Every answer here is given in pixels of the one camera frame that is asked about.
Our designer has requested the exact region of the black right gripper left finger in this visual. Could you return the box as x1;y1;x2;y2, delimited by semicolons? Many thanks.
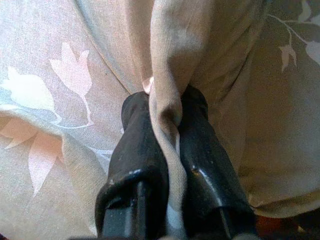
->
94;91;171;240

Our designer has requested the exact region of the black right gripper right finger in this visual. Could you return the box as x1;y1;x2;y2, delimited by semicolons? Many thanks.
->
176;84;260;240

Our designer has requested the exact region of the beige floral bed sheet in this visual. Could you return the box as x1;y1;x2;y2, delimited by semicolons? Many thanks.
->
0;0;320;240

